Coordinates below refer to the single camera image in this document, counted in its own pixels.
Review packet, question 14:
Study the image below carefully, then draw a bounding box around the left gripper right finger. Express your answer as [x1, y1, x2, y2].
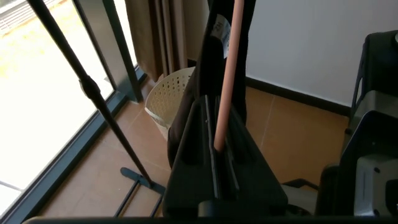
[224, 104, 289, 217]

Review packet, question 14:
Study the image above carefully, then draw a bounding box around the brown curtain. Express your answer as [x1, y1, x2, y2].
[124, 0, 210, 83]

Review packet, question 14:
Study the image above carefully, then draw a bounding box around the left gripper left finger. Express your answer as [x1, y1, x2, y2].
[162, 95, 220, 217]

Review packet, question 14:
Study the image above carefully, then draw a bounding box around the black garment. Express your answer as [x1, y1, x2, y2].
[167, 0, 257, 169]

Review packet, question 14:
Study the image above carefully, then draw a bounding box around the white laundry basket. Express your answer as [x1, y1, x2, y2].
[144, 66, 196, 141]

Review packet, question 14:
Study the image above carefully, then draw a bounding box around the pink clothes hanger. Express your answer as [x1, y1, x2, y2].
[213, 0, 246, 153]

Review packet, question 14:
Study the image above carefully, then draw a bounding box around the black clothes rack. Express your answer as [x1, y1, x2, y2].
[26, 0, 167, 218]

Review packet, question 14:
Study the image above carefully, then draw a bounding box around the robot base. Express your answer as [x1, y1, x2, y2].
[280, 29, 398, 218]

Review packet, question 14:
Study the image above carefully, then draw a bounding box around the window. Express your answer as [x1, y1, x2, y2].
[0, 0, 149, 224]

